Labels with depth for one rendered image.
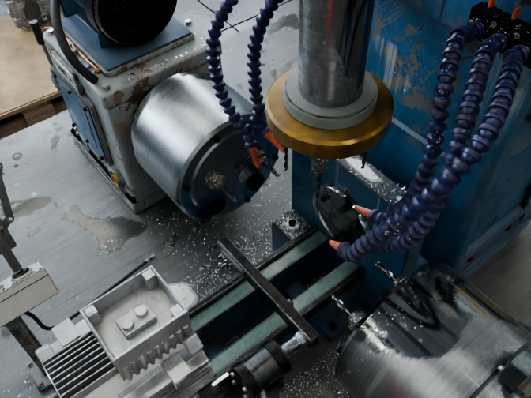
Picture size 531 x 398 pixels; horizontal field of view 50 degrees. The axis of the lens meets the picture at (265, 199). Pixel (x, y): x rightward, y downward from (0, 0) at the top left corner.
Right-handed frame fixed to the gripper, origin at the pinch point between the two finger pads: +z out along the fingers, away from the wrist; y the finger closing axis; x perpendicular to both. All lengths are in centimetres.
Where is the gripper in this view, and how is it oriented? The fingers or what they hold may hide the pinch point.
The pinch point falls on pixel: (6, 251)
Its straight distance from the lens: 102.8
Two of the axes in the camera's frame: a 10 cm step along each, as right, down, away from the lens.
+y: 7.8, -4.9, 3.9
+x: -4.8, -0.9, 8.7
